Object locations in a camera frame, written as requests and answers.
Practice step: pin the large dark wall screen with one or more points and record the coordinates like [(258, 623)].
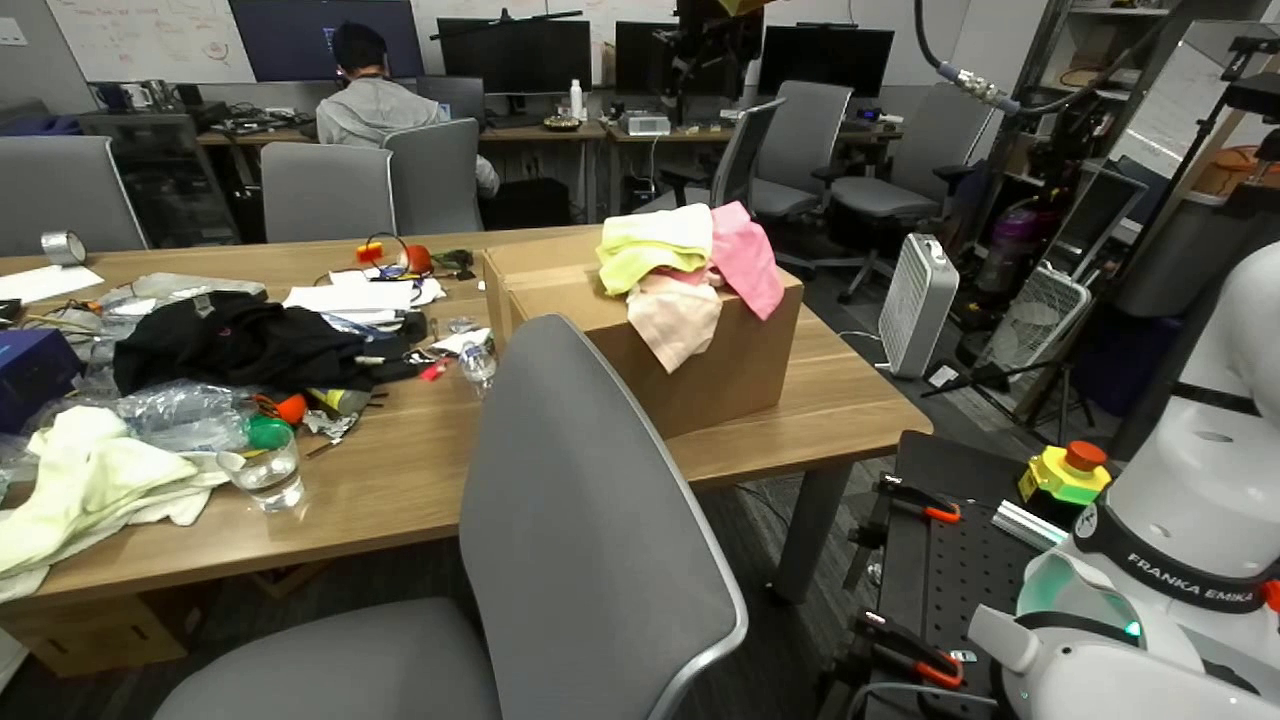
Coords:
[(284, 32)]

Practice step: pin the white paper stack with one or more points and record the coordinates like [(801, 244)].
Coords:
[(354, 302)]

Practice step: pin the black computer monitor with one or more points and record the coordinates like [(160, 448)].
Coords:
[(647, 58), (514, 58), (827, 63)]

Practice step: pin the seated person grey hoodie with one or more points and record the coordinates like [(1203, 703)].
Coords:
[(382, 107)]

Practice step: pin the purple vacuum cleaner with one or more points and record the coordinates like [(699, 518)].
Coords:
[(1018, 242)]

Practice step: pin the white space heater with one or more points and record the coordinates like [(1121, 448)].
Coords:
[(916, 305)]

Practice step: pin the grey office chair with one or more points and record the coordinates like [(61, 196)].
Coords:
[(587, 532)]

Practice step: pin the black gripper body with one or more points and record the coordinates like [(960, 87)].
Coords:
[(713, 32)]

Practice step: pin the cardboard box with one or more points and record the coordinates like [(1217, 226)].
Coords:
[(745, 374)]

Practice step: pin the clear plastic bag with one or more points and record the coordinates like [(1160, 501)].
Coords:
[(181, 413)]

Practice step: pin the small silver object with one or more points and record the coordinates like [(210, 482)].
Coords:
[(67, 244)]

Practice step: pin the blue box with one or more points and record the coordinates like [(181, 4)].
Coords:
[(31, 374)]

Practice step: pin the pink t-shirt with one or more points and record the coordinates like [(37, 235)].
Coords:
[(745, 263)]

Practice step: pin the grey table leg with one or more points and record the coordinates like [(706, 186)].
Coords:
[(810, 525)]

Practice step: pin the metal storage shelf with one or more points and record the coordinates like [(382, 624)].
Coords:
[(1095, 94)]

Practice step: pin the white boxy appliance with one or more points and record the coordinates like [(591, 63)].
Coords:
[(1038, 320)]

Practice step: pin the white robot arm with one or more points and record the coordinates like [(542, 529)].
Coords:
[(1203, 507)]

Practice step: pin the white paper sheet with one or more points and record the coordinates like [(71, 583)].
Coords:
[(46, 286)]

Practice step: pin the black cloth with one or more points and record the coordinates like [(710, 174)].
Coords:
[(252, 346)]

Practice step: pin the whiteboard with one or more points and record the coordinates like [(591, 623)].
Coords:
[(155, 37)]

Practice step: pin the yellow towel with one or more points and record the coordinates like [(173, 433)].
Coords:
[(647, 244)]

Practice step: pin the crumpled foil wrapper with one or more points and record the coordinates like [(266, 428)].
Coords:
[(467, 350)]

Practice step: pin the grey partition panel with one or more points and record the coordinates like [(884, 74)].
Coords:
[(67, 194)]

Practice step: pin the grey chair backrest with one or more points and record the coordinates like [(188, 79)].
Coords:
[(324, 194), (436, 180)]

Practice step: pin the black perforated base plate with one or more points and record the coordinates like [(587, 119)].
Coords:
[(946, 572)]

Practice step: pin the yellow red emergency stop button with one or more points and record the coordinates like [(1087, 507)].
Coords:
[(1066, 474)]

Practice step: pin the pale yellow cloth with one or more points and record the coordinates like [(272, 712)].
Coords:
[(83, 495)]

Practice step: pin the clear bottle green cap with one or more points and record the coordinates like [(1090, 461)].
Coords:
[(272, 474)]

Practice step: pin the grey swivel chair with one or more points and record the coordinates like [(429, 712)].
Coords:
[(801, 140), (921, 147)]

